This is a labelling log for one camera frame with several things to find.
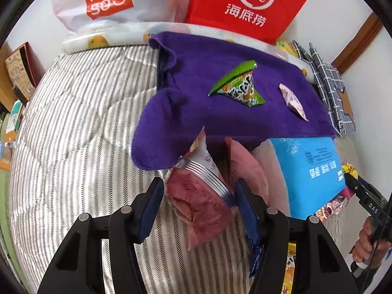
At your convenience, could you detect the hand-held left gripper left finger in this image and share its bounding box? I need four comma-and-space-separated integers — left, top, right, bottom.
37, 176, 166, 294

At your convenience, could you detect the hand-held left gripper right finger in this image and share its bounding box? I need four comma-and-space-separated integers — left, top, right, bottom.
234, 178, 359, 294

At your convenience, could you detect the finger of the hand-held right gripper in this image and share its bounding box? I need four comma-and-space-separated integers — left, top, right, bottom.
345, 174, 368, 203

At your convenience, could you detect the pink silver-striped snack packet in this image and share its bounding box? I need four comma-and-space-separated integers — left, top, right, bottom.
165, 125, 241, 250

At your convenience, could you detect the person's right hand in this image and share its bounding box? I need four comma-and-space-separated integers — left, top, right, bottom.
352, 216, 392, 264

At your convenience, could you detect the pink and yellow snack packet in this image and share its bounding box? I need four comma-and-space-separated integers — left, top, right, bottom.
341, 164, 359, 198

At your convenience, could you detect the cartoon-print snack packet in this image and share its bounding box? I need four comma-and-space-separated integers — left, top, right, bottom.
315, 197, 346, 221

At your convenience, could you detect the plain pink snack packet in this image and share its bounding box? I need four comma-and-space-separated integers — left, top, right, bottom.
223, 137, 269, 203

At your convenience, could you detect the dark blue snack packet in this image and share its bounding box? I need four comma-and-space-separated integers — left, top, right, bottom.
247, 236, 264, 278

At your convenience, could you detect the small pale pink snack packet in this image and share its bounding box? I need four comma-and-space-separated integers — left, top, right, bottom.
279, 83, 309, 122

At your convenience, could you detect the grey checked cloth bag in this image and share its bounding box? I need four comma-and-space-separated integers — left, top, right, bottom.
291, 39, 356, 137

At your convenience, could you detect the green triangular snack packet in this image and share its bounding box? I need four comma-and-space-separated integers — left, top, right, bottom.
208, 61, 266, 108

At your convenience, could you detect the purple towel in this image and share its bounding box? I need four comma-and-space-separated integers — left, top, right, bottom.
131, 31, 337, 172

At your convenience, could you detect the yellow chip bag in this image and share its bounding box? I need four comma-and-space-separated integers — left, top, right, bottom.
276, 39, 299, 59

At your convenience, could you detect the brown cardboard box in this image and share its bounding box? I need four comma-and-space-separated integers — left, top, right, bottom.
4, 42, 39, 98

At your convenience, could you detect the red paper bag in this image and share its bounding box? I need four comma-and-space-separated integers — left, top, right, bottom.
184, 0, 317, 45

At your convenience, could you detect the white plastic shopping bag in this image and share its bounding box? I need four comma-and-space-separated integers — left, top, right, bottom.
50, 0, 196, 34

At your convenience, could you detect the wooden door frame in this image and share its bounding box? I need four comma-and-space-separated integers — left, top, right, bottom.
331, 12, 383, 75

